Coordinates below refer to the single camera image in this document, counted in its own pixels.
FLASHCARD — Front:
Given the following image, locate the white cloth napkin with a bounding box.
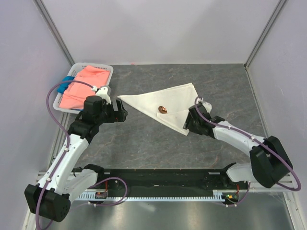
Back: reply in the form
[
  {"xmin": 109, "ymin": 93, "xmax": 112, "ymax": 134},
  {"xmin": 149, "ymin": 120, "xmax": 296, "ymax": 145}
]
[{"xmin": 118, "ymin": 83, "xmax": 198, "ymax": 136}]

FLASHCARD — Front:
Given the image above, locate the copper spoon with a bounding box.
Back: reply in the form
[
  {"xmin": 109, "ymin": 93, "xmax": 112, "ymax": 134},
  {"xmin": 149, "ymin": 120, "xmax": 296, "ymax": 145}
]
[{"xmin": 158, "ymin": 106, "xmax": 167, "ymax": 114}]

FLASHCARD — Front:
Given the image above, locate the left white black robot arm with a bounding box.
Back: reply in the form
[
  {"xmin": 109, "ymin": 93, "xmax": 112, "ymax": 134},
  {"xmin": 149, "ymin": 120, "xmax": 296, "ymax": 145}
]
[{"xmin": 24, "ymin": 96, "xmax": 128, "ymax": 222}]

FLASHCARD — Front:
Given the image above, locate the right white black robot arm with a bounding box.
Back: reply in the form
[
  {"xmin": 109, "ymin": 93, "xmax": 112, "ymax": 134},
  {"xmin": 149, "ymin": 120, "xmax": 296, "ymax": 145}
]
[{"xmin": 184, "ymin": 103, "xmax": 293, "ymax": 189}]

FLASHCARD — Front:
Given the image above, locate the pink cloth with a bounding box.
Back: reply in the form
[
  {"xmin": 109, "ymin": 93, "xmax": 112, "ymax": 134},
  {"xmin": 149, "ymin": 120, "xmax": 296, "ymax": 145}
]
[{"xmin": 59, "ymin": 65, "xmax": 111, "ymax": 110}]

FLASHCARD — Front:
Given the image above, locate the blue cloth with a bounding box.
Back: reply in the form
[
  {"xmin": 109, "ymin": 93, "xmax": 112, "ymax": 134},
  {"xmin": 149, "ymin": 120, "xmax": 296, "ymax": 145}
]
[{"xmin": 57, "ymin": 76, "xmax": 74, "ymax": 94}]

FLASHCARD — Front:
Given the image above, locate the white plastic basket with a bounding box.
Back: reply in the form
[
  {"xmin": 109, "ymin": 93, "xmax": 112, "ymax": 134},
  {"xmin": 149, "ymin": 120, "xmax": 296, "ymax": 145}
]
[{"xmin": 53, "ymin": 63, "xmax": 114, "ymax": 114}]

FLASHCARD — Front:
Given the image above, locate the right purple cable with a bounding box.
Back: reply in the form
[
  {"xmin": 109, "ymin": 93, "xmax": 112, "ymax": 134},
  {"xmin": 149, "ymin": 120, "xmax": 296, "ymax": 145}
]
[{"xmin": 194, "ymin": 96, "xmax": 302, "ymax": 192}]

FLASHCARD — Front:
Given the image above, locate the purple cable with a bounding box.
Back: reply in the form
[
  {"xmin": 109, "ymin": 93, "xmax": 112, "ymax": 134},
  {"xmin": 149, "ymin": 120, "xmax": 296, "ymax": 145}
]
[
  {"xmin": 35, "ymin": 80, "xmax": 96, "ymax": 230},
  {"xmin": 194, "ymin": 96, "xmax": 302, "ymax": 192}
]

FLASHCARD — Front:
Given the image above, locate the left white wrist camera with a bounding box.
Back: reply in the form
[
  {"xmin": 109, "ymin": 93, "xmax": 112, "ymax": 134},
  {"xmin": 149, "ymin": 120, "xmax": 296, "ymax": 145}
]
[{"xmin": 91, "ymin": 86, "xmax": 112, "ymax": 104}]

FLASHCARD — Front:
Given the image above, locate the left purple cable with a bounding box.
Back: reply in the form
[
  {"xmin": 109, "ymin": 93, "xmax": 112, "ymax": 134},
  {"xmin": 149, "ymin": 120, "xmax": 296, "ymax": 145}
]
[{"xmin": 35, "ymin": 80, "xmax": 96, "ymax": 230}]

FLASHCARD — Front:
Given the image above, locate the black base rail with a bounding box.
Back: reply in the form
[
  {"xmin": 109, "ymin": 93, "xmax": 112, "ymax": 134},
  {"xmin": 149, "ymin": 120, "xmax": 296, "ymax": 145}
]
[{"xmin": 71, "ymin": 167, "xmax": 243, "ymax": 198}]

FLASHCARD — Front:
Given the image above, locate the white slotted cable duct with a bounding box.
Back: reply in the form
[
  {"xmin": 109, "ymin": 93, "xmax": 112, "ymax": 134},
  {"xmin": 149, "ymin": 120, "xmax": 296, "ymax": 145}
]
[{"xmin": 71, "ymin": 189, "xmax": 240, "ymax": 201}]

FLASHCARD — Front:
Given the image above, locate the left aluminium frame post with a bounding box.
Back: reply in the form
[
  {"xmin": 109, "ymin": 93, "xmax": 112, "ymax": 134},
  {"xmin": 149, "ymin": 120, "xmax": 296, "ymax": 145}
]
[{"xmin": 33, "ymin": 0, "xmax": 75, "ymax": 66}]

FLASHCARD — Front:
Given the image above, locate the aluminium frame post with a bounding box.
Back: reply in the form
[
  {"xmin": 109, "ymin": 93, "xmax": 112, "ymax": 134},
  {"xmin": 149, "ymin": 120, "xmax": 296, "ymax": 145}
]
[
  {"xmin": 33, "ymin": 0, "xmax": 75, "ymax": 66},
  {"xmin": 244, "ymin": 0, "xmax": 288, "ymax": 70}
]

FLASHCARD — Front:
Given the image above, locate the right aluminium frame post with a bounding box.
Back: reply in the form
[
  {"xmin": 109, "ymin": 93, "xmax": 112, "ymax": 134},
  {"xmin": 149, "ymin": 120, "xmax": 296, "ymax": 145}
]
[{"xmin": 244, "ymin": 0, "xmax": 288, "ymax": 70}]

